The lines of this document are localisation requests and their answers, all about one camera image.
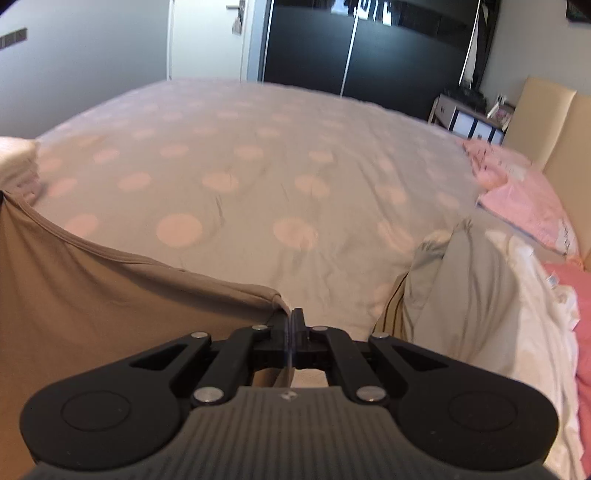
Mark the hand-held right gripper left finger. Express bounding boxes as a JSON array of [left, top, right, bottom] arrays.
[[129, 308, 293, 408]]

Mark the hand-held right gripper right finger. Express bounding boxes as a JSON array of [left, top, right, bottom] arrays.
[[291, 307, 450, 407]]

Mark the taupe long-sleeved garment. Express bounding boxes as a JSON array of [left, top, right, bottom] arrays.
[[0, 189, 296, 480]]

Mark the stack of folded clothes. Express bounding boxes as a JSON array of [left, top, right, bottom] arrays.
[[0, 136, 47, 204]]

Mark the grey garment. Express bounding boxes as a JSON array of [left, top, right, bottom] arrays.
[[402, 219, 532, 384]]

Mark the grey duvet with pink dots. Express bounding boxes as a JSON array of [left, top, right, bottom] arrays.
[[32, 78, 492, 388]]

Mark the white garment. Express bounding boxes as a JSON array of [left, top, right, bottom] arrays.
[[485, 231, 583, 480]]

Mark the pink crumpled cloth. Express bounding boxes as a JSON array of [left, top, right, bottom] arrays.
[[462, 138, 532, 190]]

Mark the light pink pillow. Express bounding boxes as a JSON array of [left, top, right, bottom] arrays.
[[475, 164, 583, 257]]

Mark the white shelf unit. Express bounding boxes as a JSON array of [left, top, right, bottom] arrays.
[[427, 90, 515, 146]]

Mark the bright pink pillow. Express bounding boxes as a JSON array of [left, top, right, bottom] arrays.
[[542, 261, 591, 480]]

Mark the black wardrobe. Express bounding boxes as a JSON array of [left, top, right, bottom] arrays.
[[261, 0, 502, 123]]

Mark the white door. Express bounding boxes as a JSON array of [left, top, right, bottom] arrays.
[[167, 0, 271, 84]]

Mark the photo frame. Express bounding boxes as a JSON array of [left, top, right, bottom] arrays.
[[487, 102, 515, 130]]

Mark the wall vent grille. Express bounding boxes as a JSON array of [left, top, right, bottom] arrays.
[[0, 28, 28, 49]]

